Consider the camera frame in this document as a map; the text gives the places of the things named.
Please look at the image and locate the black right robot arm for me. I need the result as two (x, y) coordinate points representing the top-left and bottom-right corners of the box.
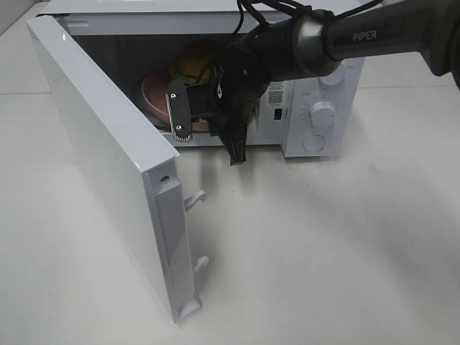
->
(166, 1), (459, 165)

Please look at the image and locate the white microwave knob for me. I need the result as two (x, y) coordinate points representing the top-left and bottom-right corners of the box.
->
(318, 68), (346, 86)
(309, 101), (336, 128)

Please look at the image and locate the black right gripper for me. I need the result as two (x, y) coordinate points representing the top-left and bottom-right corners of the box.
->
(166, 60), (262, 166)

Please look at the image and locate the pink plate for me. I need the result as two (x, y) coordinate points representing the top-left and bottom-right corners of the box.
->
(141, 67), (196, 131)

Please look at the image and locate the white microwave oven body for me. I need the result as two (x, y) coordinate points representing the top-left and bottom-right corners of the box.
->
(27, 1), (364, 164)

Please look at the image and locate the burger with lettuce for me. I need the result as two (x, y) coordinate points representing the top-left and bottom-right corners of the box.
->
(168, 40), (223, 85)

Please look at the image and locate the round white door button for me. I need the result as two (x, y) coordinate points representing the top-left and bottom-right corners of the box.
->
(303, 134), (326, 152)

